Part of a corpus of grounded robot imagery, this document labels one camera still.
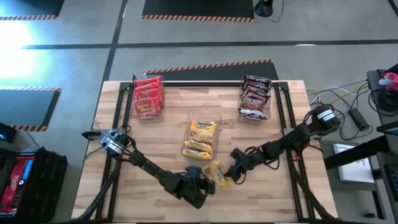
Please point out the black Maruchan fire noodle pack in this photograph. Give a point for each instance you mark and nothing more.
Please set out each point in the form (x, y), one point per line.
(253, 102)
(256, 88)
(258, 79)
(252, 114)

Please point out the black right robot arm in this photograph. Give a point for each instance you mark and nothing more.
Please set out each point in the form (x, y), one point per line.
(295, 138)

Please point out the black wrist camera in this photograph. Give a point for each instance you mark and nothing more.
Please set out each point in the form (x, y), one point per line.
(194, 173)
(237, 153)

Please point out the black power brick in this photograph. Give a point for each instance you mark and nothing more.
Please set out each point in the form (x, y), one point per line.
(358, 119)

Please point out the black round stand base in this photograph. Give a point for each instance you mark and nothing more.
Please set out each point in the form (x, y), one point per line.
(263, 7)

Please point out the black equipment cart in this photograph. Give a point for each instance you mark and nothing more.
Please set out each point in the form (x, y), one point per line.
(373, 77)

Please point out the black desk beam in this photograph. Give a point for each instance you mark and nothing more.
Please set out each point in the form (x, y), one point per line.
(357, 154)

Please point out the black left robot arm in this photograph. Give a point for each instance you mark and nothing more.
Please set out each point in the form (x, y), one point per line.
(146, 165)

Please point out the white sheet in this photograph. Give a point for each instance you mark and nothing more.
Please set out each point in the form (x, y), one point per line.
(354, 168)

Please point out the red and black equipment case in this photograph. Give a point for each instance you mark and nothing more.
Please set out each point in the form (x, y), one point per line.
(43, 186)

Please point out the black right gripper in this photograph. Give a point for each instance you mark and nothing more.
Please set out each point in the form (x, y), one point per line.
(248, 161)

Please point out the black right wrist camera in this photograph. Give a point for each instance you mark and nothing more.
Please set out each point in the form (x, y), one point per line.
(237, 153)

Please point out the clear plastic bin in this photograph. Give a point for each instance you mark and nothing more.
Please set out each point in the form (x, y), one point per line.
(205, 113)
(149, 117)
(270, 93)

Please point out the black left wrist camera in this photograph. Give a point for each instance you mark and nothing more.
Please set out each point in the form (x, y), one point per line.
(194, 173)

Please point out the black device with blue light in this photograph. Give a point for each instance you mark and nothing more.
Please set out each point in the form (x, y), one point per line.
(6, 132)

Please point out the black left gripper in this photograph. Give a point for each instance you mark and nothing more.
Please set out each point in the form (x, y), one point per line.
(189, 193)

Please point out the red and white gadget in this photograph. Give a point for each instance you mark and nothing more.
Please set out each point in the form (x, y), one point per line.
(390, 81)

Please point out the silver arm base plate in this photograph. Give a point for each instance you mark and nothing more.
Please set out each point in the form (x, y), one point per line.
(287, 132)

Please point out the black hazard-striped floor mat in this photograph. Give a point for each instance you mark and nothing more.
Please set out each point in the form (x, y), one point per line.
(25, 107)
(46, 6)
(199, 7)
(217, 73)

